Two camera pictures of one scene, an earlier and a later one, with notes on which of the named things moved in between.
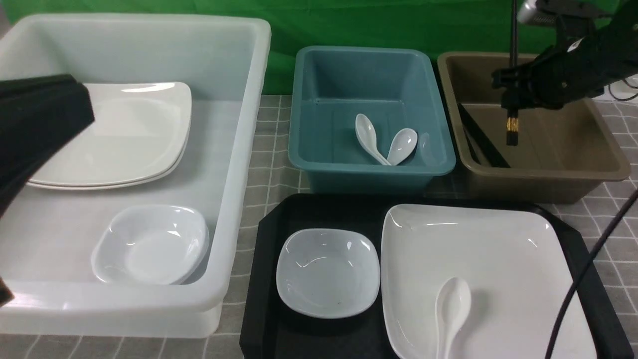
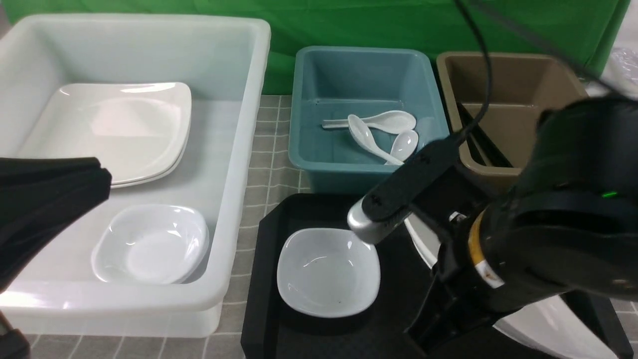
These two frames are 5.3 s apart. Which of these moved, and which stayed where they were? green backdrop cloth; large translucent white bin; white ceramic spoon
Moved: white ceramic spoon
Stayed: large translucent white bin; green backdrop cloth
